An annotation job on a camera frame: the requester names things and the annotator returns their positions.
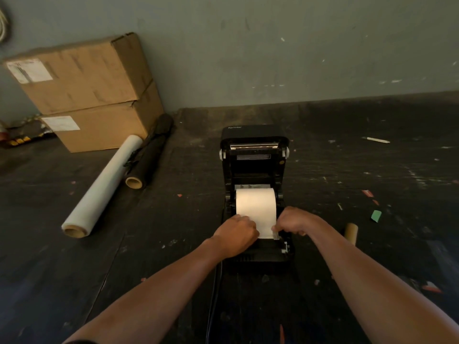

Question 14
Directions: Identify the person's right hand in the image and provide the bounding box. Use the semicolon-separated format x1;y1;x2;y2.
271;206;325;237

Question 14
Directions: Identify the person's left hand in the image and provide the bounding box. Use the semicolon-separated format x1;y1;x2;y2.
210;214;260;260

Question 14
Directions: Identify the person's left forearm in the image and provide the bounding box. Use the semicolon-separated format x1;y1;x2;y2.
63;238;225;344

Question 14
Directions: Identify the person's right forearm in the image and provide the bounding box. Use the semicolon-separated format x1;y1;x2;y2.
307;217;459;344

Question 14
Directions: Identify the white wall cable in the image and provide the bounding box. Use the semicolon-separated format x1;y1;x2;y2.
0;7;10;43

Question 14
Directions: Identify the white paper roll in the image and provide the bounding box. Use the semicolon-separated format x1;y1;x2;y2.
235;188;281;241

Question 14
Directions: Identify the white film roll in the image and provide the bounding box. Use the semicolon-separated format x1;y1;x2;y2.
61;135;144;239

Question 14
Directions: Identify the black film roll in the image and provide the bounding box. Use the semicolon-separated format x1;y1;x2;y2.
123;113;175;191

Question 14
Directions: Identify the dark yellow patterned item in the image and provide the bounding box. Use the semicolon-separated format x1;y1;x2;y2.
6;114;56;147

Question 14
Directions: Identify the brown cardboard box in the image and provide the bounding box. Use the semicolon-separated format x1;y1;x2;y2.
39;80;165;153
2;32;154;116

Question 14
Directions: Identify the brown cardboard core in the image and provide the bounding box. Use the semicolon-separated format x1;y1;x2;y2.
344;222;359;247

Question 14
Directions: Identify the black printer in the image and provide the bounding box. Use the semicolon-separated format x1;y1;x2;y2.
219;124;295;265

